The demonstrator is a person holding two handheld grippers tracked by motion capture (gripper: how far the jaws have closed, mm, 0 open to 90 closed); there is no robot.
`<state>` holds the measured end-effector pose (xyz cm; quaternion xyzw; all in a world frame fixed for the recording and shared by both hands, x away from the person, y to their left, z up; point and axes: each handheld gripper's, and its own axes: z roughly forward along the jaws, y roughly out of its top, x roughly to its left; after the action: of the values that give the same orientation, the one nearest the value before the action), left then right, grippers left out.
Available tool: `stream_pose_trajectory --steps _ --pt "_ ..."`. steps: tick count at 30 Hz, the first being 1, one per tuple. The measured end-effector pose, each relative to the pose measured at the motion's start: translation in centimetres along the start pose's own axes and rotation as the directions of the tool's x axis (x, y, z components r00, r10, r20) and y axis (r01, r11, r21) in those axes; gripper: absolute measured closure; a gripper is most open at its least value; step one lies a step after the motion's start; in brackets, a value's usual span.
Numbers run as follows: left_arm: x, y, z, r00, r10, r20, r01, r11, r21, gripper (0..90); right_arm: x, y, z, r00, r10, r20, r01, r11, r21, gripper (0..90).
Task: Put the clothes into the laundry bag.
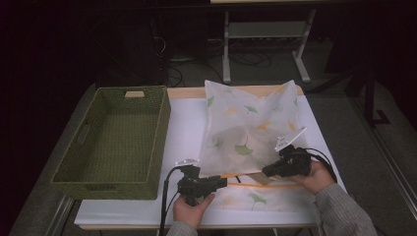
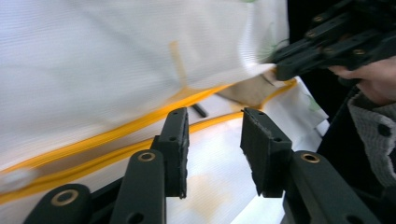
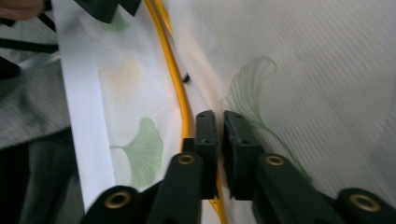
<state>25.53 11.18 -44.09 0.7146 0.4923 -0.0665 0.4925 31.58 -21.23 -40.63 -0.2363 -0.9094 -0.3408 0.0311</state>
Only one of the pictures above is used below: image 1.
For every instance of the white metal desk frame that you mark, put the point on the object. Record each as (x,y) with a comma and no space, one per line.
(226,49)

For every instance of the dark metal stand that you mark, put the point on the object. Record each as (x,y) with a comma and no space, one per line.
(369,98)

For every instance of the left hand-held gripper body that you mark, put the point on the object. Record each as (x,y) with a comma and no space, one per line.
(193,187)

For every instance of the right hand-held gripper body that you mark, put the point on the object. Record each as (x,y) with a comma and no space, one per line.
(295,162)

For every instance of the white leaf-print zipper bag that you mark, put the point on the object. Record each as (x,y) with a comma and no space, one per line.
(242,111)

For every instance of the green woven basket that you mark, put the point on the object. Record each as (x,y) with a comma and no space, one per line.
(114,137)

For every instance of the person's right hand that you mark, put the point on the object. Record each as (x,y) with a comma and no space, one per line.
(316,180)

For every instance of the person's left hand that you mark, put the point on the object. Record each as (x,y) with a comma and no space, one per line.
(190,214)

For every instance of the white table mat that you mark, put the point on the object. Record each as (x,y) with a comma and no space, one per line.
(183,131)

